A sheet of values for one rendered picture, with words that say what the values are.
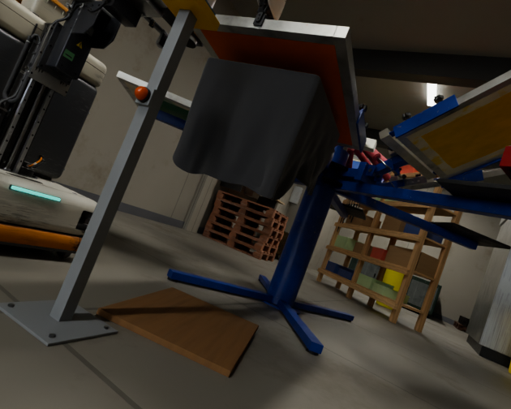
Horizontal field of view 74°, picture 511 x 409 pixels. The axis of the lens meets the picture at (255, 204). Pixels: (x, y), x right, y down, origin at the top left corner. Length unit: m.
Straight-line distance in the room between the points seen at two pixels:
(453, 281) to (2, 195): 10.01
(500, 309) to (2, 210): 4.87
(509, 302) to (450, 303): 5.42
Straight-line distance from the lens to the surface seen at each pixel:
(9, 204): 1.48
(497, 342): 5.11
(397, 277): 6.41
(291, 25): 1.20
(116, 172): 1.01
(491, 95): 1.87
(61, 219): 1.58
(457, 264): 10.52
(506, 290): 5.12
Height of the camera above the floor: 0.42
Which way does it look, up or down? 4 degrees up
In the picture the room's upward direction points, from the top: 21 degrees clockwise
